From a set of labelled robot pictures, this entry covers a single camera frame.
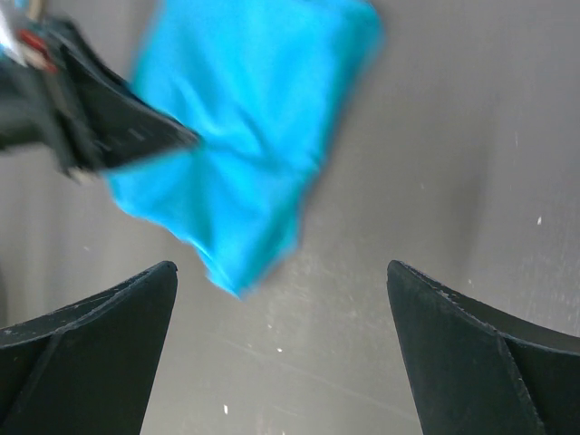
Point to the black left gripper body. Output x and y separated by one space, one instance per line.
48 93

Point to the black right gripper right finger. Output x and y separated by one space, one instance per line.
474 369

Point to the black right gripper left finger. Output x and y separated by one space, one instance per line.
88 367

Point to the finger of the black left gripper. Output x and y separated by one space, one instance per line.
117 128

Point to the turquoise t shirt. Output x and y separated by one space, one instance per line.
263 84

